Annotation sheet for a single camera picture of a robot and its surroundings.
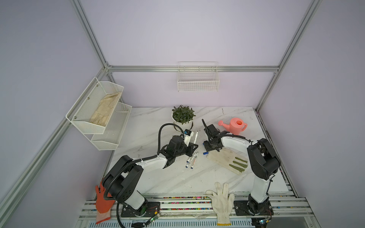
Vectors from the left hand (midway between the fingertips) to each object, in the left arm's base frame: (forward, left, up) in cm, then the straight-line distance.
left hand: (196, 146), depth 86 cm
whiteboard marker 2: (-8, +5, -11) cm, 14 cm away
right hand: (+6, -9, -9) cm, 14 cm away
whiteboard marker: (-3, +3, -10) cm, 11 cm away
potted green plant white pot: (+20, +9, +5) cm, 22 cm away
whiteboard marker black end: (+3, 0, +5) cm, 6 cm away
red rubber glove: (-30, +51, -12) cm, 60 cm away
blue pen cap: (+1, -7, -10) cm, 12 cm away
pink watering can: (+15, -28, 0) cm, 32 cm away
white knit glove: (-29, -14, -12) cm, 34 cm away
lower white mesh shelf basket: (-3, +48, +11) cm, 49 cm away
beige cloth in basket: (+10, +53, +18) cm, 57 cm away
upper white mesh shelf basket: (+9, +59, +18) cm, 62 cm away
